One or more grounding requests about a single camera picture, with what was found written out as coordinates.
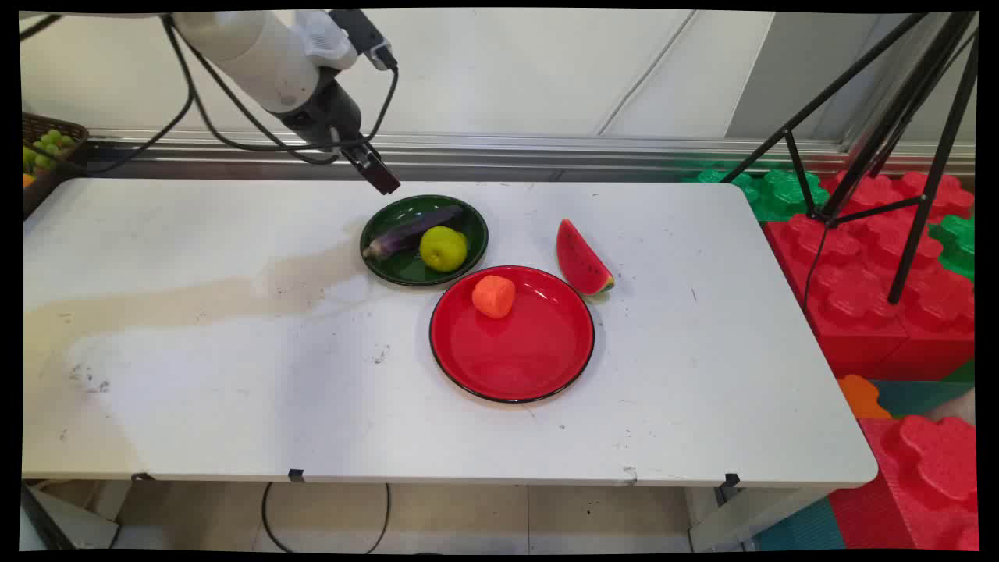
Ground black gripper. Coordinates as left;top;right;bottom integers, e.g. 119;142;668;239
271;69;402;196

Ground purple toy eggplant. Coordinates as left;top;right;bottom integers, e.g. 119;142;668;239
362;205;464;261

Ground dark green plate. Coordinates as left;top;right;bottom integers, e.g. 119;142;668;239
360;194;489;287

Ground yellow-green apple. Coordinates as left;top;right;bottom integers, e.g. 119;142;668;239
419;226;469;273

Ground orange toy fruit piece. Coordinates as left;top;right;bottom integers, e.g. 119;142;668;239
471;274;517;319

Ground toy watermelon slice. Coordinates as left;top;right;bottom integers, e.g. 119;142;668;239
556;219;616;297

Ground red plate with black rim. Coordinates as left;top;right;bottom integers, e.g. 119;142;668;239
428;265;596;404

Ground brown wicker basket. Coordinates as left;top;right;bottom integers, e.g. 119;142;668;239
22;112;90;220

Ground green toy grapes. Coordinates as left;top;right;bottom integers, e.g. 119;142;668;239
23;129;76;174

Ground green foam block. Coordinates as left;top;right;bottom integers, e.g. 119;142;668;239
681;167;830;223
927;214;976;283

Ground grey table leg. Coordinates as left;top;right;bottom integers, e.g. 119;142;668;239
21;482;120;551
687;486;830;553

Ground large red foam block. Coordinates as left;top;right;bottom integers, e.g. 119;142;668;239
763;170;976;381

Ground black tripod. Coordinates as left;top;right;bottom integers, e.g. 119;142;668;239
720;11;980;306

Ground orange foam piece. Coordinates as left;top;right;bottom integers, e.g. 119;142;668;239
837;374;893;421

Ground teal foam mat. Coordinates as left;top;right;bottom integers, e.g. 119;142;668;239
752;495;869;552
869;361;976;419

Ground black camera cable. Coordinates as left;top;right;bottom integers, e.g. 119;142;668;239
361;64;400;145

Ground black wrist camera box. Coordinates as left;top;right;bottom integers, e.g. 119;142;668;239
328;9;399;73

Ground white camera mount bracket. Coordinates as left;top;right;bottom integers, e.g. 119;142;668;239
293;10;360;71

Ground aluminium wall rail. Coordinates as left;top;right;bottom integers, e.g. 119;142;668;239
82;128;976;185

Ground black floor cable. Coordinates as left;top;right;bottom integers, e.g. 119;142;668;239
261;482;392;554

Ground thin black tripod cable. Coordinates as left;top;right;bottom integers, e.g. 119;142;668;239
802;222;830;315

